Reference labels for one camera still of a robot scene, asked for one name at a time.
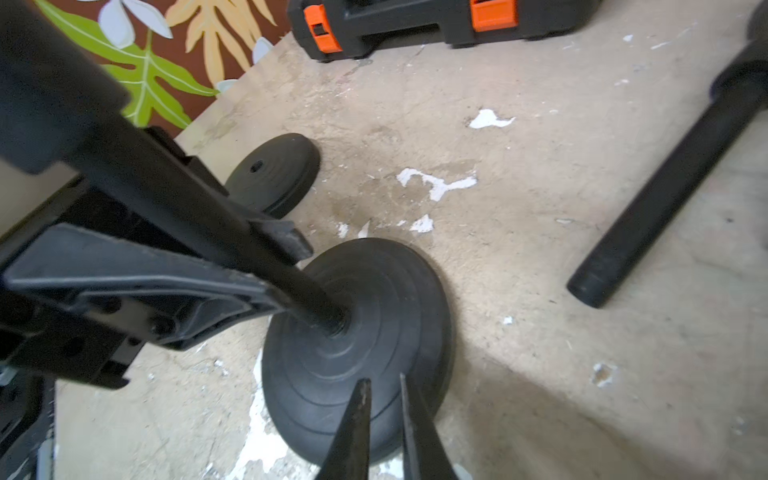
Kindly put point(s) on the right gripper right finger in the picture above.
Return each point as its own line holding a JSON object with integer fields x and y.
{"x": 424, "y": 456}

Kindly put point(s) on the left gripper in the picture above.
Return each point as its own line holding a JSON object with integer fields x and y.
{"x": 85, "y": 284}

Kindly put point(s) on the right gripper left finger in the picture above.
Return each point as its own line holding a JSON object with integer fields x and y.
{"x": 348, "y": 455}

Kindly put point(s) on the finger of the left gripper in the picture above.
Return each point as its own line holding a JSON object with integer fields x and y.
{"x": 281, "y": 236}

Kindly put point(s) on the black round base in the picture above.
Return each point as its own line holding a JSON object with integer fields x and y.
{"x": 275, "y": 177}
{"x": 399, "y": 323}

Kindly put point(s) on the black stand pole with clip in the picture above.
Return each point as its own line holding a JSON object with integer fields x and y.
{"x": 59, "y": 106}

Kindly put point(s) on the black plastic tool case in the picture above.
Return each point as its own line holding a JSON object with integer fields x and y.
{"x": 336, "y": 30}

